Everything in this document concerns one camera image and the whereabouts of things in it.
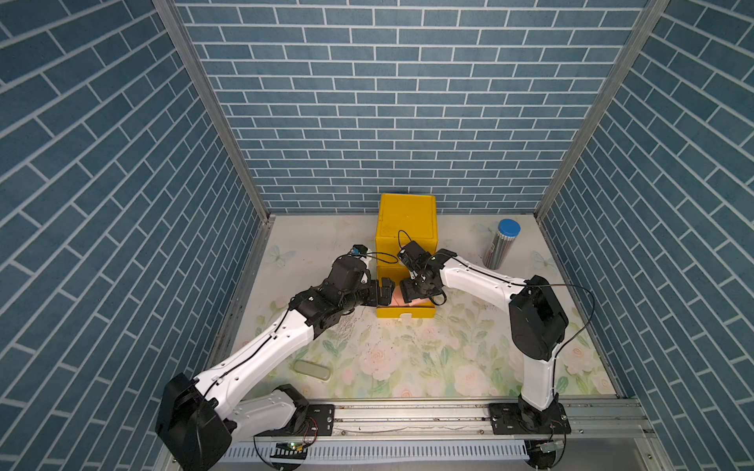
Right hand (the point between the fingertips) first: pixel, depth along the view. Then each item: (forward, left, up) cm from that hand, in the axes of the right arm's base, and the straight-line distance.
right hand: (415, 293), depth 91 cm
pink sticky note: (-6, +5, +6) cm, 10 cm away
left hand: (-6, +8, +14) cm, 17 cm away
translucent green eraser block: (-25, +27, -3) cm, 36 cm away
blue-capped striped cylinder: (+16, -27, +9) cm, 32 cm away
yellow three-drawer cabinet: (+18, +6, +14) cm, 24 cm away
